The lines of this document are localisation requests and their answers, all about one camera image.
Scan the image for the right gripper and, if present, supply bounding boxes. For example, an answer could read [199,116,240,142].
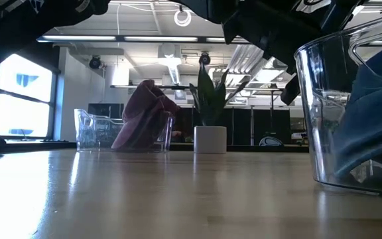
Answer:
[222,13,357,106]

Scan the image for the blue denim baseball cap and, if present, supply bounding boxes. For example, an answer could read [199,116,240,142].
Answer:
[332,36,382,182]

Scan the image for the maroon baseball cap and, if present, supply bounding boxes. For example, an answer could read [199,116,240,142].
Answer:
[111,78,178,152]

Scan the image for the clear plastic bin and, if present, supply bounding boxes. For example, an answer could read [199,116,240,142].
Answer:
[293,11,382,197]
[74,108,175,153]

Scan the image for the black partition panels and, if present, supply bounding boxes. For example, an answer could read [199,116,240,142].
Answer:
[174,106,291,146]

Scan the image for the white black patterned ball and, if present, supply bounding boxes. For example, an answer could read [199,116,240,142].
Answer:
[259,135,284,147]

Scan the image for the long ceiling light strip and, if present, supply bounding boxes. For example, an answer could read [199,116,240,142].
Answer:
[38,35,117,42]
[206,37,249,44]
[123,35,199,43]

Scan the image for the green snake plant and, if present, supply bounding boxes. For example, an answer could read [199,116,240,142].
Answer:
[189,62,249,127]

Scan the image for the white round plant pot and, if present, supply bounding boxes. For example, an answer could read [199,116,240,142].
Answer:
[193,125,227,155]

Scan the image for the large paned window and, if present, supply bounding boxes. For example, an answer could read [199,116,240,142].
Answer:
[0,52,58,140]

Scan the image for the white ceiling air duct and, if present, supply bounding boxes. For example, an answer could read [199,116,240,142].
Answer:
[157,43,182,86]

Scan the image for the white ring ceiling lamp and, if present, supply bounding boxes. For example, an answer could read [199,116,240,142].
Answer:
[173,9,192,27]

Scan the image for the black wall monitor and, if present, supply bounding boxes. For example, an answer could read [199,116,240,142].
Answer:
[87,103,125,119]

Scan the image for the black aluminium table frame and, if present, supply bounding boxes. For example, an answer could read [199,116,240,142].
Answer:
[0,140,310,154]

